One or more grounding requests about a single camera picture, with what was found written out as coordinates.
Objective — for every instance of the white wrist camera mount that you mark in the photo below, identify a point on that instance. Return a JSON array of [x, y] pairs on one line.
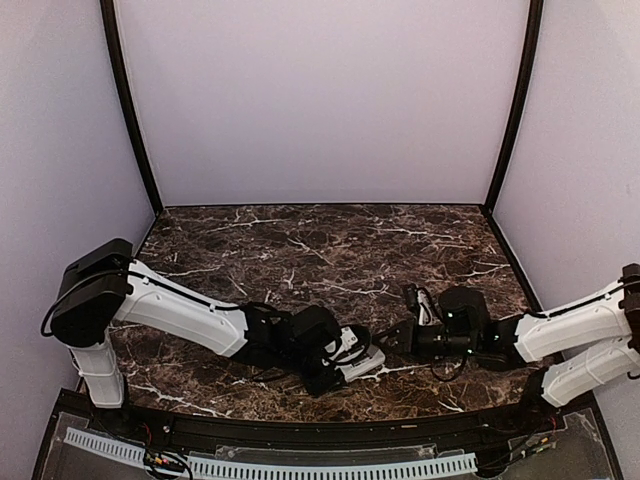
[[355, 341], [422, 306]]

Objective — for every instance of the white remote control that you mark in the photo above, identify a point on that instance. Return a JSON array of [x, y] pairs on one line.
[[358, 367]]

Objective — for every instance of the black right corner frame post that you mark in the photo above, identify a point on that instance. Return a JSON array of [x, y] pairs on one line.
[[524, 74]]

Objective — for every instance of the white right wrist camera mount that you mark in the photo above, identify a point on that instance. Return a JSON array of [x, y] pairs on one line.
[[422, 306]]

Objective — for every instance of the black corner frame post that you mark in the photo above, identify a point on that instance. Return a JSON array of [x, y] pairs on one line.
[[524, 74], [126, 102]]

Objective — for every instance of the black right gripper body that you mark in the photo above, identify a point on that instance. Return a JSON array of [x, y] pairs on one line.
[[407, 346]]

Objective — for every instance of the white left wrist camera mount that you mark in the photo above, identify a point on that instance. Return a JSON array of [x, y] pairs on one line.
[[355, 341]]

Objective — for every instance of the white slotted cable duct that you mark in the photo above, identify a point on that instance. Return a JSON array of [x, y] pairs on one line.
[[253, 464]]

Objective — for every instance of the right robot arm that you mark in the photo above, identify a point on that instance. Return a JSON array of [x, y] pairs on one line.
[[457, 324]]

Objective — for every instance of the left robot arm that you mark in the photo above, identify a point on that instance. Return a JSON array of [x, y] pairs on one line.
[[109, 284]]

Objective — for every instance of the black front frame rail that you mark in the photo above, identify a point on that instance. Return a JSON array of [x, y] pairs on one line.
[[484, 429]]

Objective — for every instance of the clear acrylic plate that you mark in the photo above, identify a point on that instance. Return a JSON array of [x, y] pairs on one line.
[[317, 457]]

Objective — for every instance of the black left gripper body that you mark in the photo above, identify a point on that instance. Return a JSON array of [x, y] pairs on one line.
[[315, 385]]

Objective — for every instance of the black left corner frame post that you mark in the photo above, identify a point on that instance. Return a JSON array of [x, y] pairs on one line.
[[126, 102]]

